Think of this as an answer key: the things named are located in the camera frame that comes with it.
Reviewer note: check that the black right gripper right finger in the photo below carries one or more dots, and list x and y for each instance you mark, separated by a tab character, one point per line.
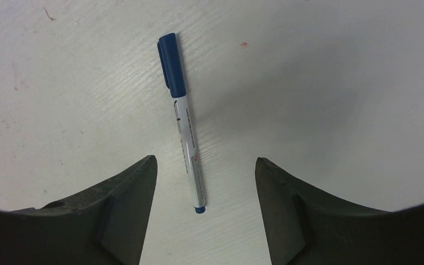
306	225

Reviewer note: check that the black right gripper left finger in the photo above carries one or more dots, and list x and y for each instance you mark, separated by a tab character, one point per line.
103	224

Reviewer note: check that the white marker pen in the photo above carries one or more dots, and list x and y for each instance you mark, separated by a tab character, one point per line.
190	153

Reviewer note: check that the blue marker cap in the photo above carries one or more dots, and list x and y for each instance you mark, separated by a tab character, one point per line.
171	65

